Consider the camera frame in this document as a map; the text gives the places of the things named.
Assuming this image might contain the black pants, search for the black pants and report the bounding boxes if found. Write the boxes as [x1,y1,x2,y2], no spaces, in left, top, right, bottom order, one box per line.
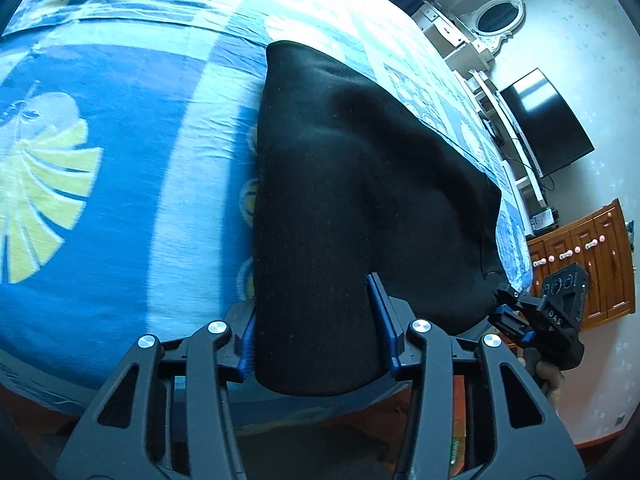
[254,41,506,396]

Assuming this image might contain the person's right hand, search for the person's right hand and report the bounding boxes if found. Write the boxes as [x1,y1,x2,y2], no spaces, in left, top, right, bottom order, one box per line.
[535,361,565,411]

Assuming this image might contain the brown wooden cabinet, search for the brown wooden cabinet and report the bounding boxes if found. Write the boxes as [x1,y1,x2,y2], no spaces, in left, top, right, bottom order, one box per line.
[527,200,636,330]

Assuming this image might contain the white tv shelf unit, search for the white tv shelf unit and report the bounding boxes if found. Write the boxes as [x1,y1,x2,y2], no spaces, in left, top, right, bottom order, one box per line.
[466,70,558,238]

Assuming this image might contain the black flat television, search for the black flat television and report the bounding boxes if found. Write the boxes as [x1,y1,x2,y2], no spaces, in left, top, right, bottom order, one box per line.
[499,68,594,178]

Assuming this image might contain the blue patterned bedspread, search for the blue patterned bedspread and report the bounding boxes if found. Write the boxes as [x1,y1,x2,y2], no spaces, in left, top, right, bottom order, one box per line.
[1,0,533,415]

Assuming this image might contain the white dressing table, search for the white dressing table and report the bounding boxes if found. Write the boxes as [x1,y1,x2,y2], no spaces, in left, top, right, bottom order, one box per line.
[412,1,495,79]

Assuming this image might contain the white oval vanity mirror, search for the white oval vanity mirror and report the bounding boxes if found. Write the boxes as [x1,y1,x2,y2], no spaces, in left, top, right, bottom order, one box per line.
[460,0,526,54]

